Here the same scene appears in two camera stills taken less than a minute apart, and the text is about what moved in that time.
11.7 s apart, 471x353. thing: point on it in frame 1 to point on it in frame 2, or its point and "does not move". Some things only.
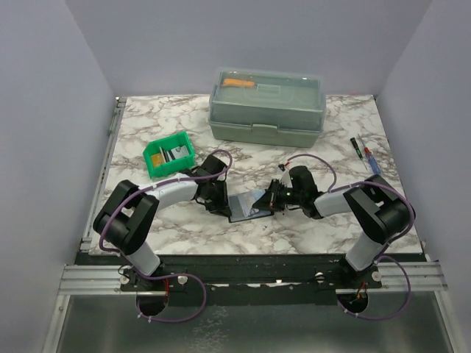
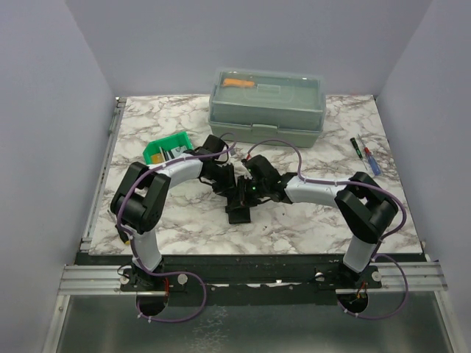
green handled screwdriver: [355, 143] does not move
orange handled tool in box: [237, 82] does not move
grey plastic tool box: [284, 108] does not move
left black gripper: [221, 206] to [229, 185]
